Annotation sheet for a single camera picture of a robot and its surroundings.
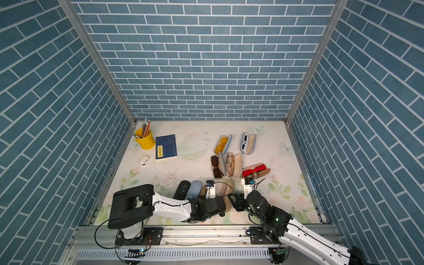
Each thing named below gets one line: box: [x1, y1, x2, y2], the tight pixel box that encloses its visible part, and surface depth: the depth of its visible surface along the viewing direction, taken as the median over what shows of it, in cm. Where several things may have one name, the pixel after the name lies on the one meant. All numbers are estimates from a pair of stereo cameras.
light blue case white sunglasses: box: [240, 131, 257, 156], surface depth 107 cm
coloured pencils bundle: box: [141, 119, 151, 138], surface depth 101 cm
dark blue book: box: [155, 134, 178, 161], surface depth 107 cm
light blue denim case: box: [185, 180, 203, 200], surface depth 87 cm
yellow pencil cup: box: [133, 128, 156, 151], surface depth 102 cm
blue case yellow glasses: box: [214, 134, 232, 156], surface depth 107 cm
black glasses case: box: [173, 179, 192, 201], surface depth 87 cm
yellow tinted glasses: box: [214, 135, 229, 156], surface depth 110 cm
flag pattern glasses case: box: [225, 152, 243, 179], surface depth 98 cm
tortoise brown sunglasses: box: [210, 155, 225, 179], surface depth 96 cm
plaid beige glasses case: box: [198, 184, 207, 199], surface depth 86 cm
